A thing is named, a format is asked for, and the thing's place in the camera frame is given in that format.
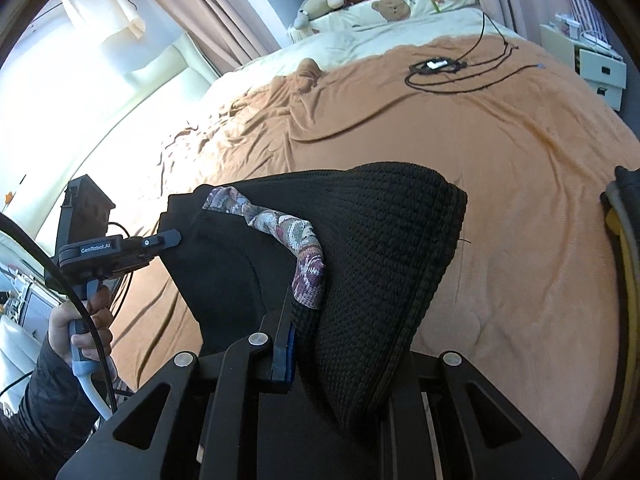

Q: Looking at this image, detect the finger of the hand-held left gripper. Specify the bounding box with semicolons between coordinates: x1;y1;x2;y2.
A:
120;229;182;263

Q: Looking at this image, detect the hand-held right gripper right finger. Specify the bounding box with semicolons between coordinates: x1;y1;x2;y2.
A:
377;347;583;480

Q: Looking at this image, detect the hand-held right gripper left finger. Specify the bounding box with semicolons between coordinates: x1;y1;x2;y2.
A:
55;290;301;480

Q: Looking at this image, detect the black knit cardigan paisley trim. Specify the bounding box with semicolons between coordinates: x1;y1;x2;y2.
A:
161;161;468;480

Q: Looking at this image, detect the person's left forearm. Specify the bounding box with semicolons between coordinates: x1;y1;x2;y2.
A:
0;335;108;480

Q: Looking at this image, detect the person's left hand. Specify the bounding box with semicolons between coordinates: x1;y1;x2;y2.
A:
47;285;118;366

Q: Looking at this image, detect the cream padded headboard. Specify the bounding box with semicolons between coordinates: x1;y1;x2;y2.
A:
0;30;221;241

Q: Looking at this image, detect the beige plush toy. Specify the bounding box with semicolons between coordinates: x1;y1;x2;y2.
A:
287;0;346;41

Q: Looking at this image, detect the orange blanket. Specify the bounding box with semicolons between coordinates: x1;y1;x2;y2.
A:
107;35;640;471

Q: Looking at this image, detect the small black device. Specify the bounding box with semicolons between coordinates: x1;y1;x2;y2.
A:
409;57;467;77

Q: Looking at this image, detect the bear print pillow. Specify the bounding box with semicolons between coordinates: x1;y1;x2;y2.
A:
310;0;478;36

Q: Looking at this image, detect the dark cloth with yellow trim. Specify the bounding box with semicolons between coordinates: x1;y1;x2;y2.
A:
599;165;640;461

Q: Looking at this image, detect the white drawer cabinet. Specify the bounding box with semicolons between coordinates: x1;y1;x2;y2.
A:
539;22;628;111

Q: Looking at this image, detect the striped gift bag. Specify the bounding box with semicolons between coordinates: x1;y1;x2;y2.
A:
562;0;608;41

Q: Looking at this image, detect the thick black cable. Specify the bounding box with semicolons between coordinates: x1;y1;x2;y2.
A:
0;212;136;413

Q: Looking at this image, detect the thin black cable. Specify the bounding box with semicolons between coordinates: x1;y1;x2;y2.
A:
404;10;521;95

